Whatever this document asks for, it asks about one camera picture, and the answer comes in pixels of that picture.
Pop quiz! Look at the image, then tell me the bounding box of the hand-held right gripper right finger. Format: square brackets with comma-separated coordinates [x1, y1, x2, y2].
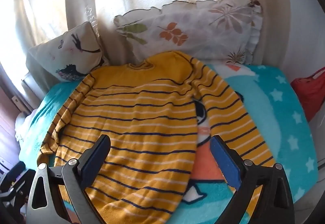
[209, 135, 295, 224]

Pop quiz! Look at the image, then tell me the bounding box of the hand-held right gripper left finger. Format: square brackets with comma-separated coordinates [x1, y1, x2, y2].
[27, 135, 111, 224]

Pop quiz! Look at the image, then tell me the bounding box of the yellow striped sweater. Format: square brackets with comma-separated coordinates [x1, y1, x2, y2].
[37, 51, 277, 224]

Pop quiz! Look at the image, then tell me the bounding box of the teal printed fleece blanket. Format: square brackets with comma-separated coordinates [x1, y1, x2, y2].
[18, 63, 319, 224]

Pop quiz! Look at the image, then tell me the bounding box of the white bed sheet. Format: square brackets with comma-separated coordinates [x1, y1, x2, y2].
[14, 109, 38, 141]

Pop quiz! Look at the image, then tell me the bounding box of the black equipment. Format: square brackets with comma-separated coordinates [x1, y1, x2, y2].
[0, 160, 38, 224]

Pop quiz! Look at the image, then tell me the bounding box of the reddish wooden cabinet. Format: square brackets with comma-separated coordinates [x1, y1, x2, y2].
[0, 79, 22, 166]

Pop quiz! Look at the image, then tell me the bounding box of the red cloth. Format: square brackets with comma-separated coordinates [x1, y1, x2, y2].
[290, 67, 325, 123]

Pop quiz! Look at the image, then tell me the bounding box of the leaf print pillow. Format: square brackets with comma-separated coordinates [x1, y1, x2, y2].
[113, 0, 263, 65]

